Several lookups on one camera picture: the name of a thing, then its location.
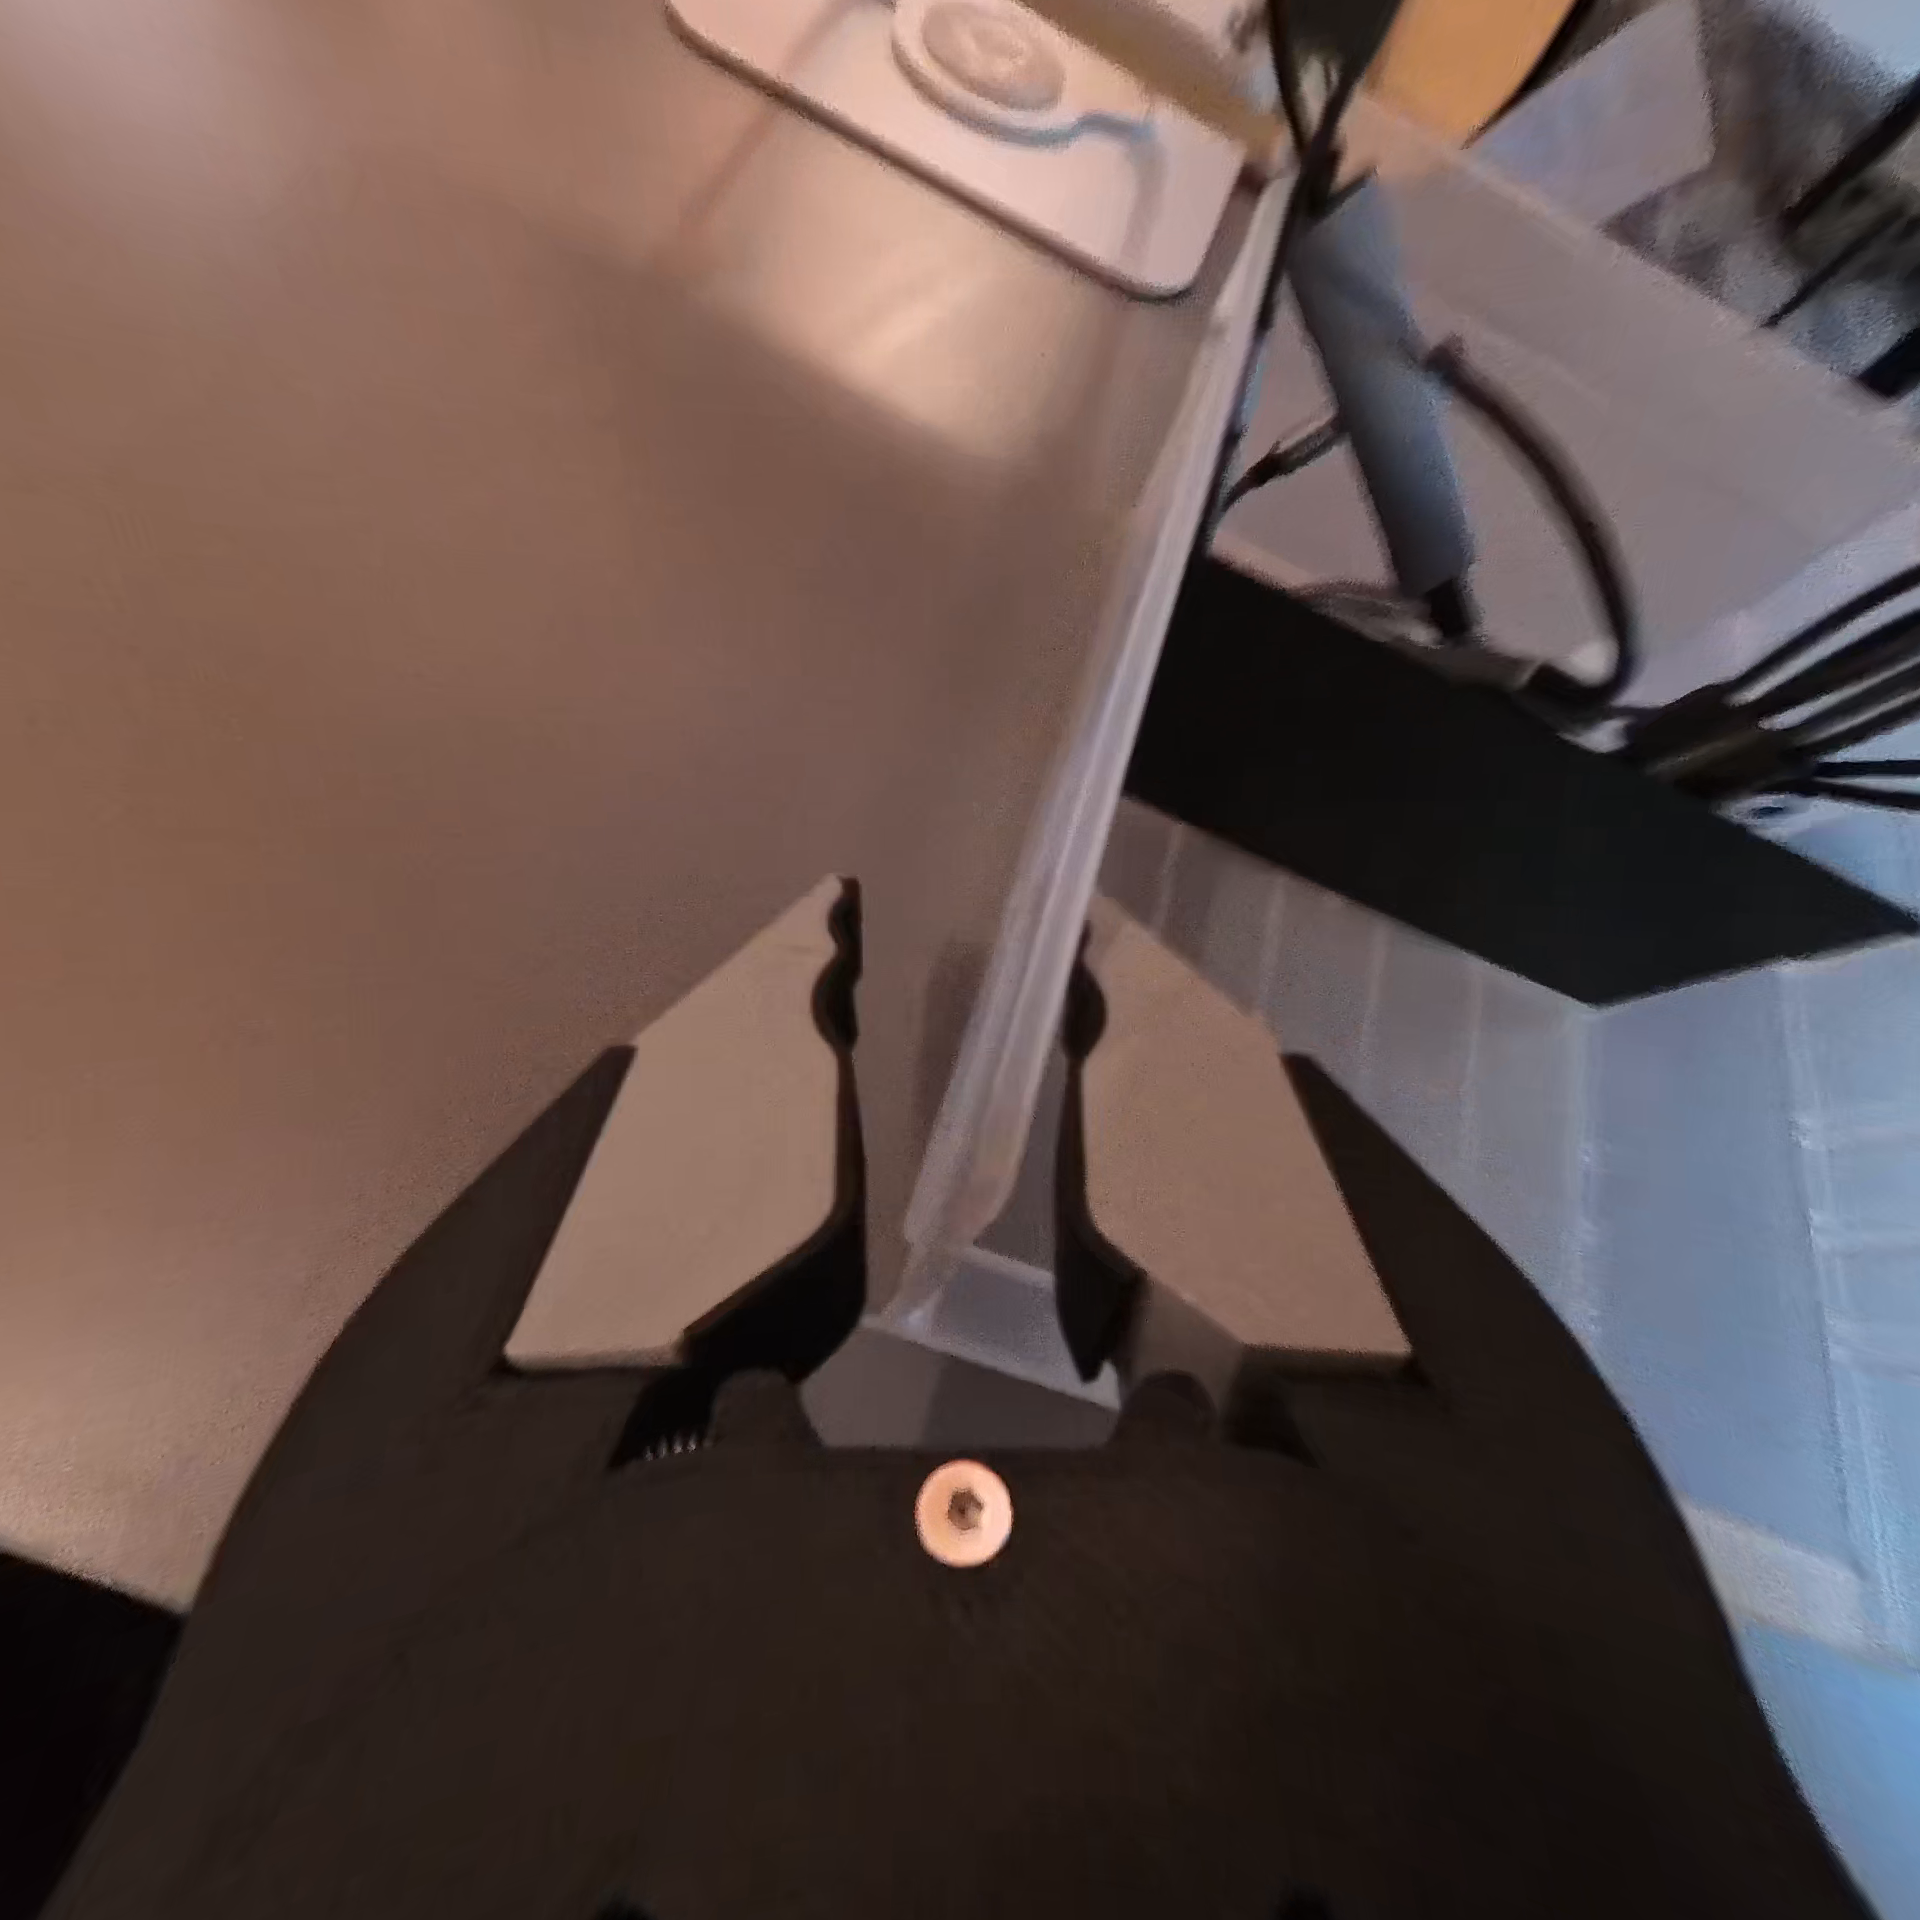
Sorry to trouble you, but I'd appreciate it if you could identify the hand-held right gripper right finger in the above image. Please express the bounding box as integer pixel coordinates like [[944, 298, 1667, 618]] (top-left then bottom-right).
[[1049, 895, 1415, 1391]]

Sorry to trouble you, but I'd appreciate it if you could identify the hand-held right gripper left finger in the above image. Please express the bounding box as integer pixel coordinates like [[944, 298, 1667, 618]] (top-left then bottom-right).
[[498, 873, 873, 1394]]

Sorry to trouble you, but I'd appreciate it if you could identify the grey table leg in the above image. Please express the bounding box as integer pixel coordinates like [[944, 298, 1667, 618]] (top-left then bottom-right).
[[1280, 177, 1482, 598]]

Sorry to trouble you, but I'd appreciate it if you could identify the round white puck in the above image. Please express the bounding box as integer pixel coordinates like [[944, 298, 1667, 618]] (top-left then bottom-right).
[[891, 0, 1087, 113]]

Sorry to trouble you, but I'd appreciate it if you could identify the bundle of black cables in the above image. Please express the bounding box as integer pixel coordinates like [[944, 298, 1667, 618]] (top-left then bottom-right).
[[1500, 592, 1920, 818]]

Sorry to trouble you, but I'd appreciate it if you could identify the looped black cable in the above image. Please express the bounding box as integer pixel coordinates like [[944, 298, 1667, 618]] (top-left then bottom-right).
[[1423, 344, 1642, 701]]

